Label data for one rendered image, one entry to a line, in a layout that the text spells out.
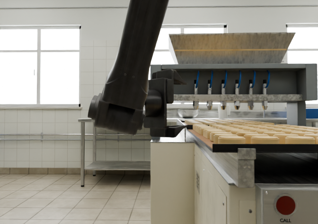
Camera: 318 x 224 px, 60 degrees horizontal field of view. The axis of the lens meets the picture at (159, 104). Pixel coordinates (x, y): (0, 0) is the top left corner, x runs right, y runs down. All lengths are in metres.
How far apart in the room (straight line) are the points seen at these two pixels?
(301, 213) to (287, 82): 0.92
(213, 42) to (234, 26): 3.33
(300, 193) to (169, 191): 0.78
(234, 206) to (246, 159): 0.10
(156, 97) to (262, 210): 0.28
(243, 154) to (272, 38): 0.92
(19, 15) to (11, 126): 1.77
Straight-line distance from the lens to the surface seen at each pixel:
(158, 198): 1.26
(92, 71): 4.48
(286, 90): 1.40
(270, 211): 0.54
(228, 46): 1.31
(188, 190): 1.25
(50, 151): 4.68
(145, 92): 0.39
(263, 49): 1.35
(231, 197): 0.55
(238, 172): 0.50
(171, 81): 0.56
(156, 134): 0.59
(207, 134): 0.69
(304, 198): 0.55
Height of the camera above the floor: 0.97
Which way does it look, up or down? 1 degrees up
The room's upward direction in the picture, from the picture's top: straight up
